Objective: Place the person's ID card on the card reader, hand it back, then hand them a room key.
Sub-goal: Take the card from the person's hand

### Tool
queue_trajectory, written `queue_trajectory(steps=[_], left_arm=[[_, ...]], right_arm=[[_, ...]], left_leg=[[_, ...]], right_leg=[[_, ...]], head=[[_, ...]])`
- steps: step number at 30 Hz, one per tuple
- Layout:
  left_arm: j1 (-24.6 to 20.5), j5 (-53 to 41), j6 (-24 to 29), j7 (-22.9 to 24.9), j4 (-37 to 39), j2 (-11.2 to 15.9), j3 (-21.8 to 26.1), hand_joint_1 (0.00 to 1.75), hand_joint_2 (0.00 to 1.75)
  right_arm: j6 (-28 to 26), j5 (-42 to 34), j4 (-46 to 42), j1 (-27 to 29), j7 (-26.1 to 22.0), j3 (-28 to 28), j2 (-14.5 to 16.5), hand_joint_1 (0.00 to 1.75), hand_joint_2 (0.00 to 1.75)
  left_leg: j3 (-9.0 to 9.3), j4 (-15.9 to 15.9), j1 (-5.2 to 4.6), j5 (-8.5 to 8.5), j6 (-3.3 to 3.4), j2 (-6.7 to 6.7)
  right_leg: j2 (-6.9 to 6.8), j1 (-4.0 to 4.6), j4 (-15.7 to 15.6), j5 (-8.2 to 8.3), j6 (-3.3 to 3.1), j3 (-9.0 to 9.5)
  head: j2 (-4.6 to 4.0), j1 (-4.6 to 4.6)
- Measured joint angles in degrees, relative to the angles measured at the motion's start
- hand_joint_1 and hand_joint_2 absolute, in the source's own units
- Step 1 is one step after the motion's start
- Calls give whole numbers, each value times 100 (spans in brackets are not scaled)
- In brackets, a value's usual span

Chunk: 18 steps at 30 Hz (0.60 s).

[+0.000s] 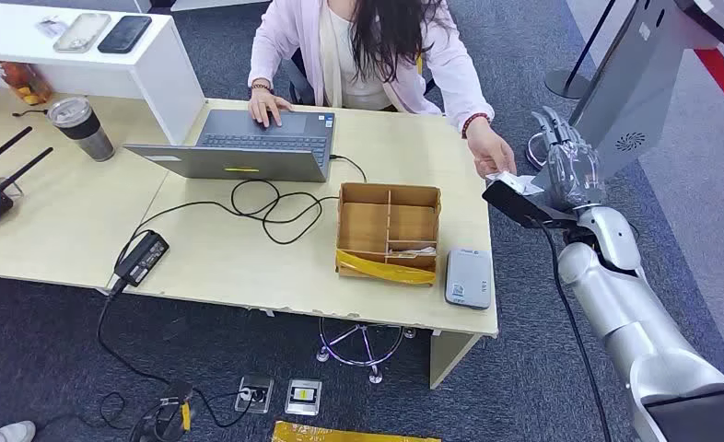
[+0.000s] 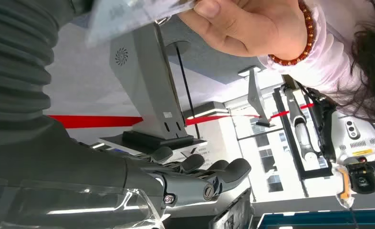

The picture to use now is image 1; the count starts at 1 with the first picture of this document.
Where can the person's right hand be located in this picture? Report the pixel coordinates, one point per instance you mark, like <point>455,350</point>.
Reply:
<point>267,108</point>

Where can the white desk shelf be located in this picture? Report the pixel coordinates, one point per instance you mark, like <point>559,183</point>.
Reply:
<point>154,73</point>

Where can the grey laptop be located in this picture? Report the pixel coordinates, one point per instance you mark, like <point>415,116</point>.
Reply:
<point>240,163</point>

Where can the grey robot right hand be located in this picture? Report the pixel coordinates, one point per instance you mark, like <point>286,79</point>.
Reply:
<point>572,174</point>

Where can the person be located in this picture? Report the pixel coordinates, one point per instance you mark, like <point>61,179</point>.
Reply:
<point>362,55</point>

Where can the clear grey phone case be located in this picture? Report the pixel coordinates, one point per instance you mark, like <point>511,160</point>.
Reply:
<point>82,33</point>

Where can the yellow tape strip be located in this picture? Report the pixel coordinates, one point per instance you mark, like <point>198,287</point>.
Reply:
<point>386,271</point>

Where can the black floor plug yellow tag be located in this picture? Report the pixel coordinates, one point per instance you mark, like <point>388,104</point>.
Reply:
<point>170,409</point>

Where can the wooden compartment box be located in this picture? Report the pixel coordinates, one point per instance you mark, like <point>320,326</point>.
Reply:
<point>362,226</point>

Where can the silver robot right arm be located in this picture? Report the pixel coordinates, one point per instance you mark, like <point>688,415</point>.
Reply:
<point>630,305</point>

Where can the orange snack bag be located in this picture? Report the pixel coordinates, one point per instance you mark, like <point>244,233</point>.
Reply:
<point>23,82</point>

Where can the black laptop power adapter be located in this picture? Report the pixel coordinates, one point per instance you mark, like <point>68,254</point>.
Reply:
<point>142,259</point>

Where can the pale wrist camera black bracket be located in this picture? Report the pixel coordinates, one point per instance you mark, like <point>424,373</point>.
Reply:
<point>511,204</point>

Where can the grey kiosk stand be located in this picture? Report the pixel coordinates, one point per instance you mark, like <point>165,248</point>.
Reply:
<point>636,79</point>

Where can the black phone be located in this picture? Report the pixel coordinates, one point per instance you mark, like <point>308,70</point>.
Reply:
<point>124,34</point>

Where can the person's left hand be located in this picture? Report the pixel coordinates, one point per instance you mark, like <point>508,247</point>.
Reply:
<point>490,149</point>

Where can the white card reader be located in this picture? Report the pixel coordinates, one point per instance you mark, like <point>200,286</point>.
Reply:
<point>469,277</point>

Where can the yellow package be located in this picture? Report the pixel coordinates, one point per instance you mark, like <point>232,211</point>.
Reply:
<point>337,434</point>

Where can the chrome stool base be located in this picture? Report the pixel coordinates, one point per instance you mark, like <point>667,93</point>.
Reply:
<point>362,354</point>

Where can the round chrome stanchion base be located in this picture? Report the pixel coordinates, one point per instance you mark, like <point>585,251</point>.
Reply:
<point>536,155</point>

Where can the steel tumbler with lid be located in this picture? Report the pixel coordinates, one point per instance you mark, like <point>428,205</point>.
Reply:
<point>84,131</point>

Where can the metal floor socket yellow label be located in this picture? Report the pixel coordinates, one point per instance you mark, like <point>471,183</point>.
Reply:
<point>303,397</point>

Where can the black stanchion post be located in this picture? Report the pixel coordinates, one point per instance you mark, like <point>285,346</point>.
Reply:
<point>566,84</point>

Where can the small clear packet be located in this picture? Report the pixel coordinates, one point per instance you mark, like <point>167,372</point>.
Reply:
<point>51,27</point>

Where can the white shoe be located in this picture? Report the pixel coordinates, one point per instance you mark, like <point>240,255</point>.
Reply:
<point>11,433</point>

